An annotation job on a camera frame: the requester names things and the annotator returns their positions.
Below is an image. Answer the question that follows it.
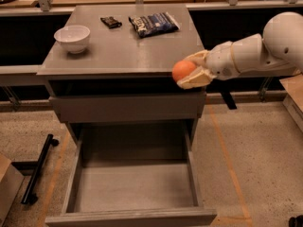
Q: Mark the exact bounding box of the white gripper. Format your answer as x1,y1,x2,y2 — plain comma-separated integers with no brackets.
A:
177,42,240,89

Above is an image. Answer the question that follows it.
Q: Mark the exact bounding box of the open grey middle drawer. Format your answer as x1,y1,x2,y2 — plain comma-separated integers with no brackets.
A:
45,121,217,227

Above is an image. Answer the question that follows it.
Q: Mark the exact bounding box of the grey metal rail shelf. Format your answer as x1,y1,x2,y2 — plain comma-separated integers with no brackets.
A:
0,0,303,86

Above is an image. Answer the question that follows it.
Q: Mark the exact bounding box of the black metal bar stand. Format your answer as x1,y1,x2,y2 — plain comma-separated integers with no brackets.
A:
21,134,59,204

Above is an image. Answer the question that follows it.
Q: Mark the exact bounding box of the grey drawer cabinet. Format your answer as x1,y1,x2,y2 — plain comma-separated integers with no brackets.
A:
38,4,205,141

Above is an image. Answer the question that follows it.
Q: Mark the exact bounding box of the cardboard box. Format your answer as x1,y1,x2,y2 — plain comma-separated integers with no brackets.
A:
280,74,303,131
0,154,24,227

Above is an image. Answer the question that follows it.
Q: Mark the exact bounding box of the cardboard box right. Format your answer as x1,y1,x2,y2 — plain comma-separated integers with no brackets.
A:
280,74,303,131

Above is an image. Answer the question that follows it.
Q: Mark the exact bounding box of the orange fruit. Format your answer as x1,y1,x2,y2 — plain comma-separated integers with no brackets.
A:
172,61,196,81

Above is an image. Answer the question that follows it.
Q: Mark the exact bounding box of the closed grey top drawer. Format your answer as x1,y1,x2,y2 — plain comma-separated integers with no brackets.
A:
49,92,205,123

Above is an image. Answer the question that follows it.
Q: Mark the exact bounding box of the small black snack bar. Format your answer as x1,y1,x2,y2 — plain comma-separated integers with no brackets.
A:
100,16,122,29

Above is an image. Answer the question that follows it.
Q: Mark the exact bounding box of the blue chip bag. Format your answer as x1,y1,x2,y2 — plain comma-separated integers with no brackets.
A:
129,12,180,38

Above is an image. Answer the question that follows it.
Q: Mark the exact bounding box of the white ceramic bowl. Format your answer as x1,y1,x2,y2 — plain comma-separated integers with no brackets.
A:
54,26,90,54

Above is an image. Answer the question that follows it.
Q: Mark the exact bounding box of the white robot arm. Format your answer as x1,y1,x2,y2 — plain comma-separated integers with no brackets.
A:
172,12,303,89

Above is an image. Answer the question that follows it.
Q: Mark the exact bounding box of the cardboard box left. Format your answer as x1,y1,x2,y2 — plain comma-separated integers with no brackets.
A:
0,154,24,227

